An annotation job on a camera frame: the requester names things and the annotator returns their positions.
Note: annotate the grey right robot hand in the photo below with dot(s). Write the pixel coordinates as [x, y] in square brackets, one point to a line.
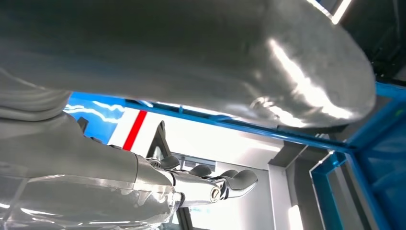
[190, 47]

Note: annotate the blue steel shelf rack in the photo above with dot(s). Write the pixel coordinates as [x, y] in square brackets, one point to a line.
[222, 122]

